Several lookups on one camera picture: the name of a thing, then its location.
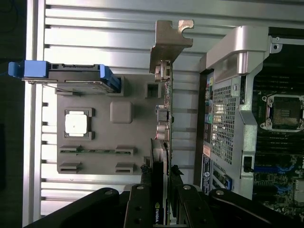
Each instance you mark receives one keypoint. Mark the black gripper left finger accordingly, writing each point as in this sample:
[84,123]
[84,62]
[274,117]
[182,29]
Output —
[140,206]

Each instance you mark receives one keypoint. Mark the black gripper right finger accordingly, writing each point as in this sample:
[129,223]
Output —
[192,209]

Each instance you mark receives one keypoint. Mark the long blue expansion slot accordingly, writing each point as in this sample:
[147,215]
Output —
[266,169]

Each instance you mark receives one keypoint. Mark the black RAM slot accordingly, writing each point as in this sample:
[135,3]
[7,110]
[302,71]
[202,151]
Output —
[280,73]
[280,151]
[280,83]
[280,141]
[280,136]
[280,88]
[280,146]
[280,78]

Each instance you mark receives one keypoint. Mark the blue card retention clip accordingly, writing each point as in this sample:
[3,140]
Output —
[227,182]

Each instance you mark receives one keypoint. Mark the green RAM stick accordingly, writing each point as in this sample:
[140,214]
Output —
[95,150]

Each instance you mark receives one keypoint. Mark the grey plastic parts rack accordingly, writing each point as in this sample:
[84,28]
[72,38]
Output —
[102,142]

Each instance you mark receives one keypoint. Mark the green Dell motherboard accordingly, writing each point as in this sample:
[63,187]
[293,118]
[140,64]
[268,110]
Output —
[266,183]

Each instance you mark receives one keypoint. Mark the silver CPU chip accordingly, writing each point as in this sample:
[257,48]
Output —
[76,125]

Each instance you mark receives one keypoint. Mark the silver chipset heatsink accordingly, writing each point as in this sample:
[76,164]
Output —
[300,190]

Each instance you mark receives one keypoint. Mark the hard disk with blue carrier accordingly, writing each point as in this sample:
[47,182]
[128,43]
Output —
[71,71]

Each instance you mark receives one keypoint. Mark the grey open PC case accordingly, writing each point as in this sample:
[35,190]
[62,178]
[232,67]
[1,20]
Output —
[237,52]

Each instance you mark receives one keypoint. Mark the CPU socket with metal frame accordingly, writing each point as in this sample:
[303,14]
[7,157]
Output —
[285,111]

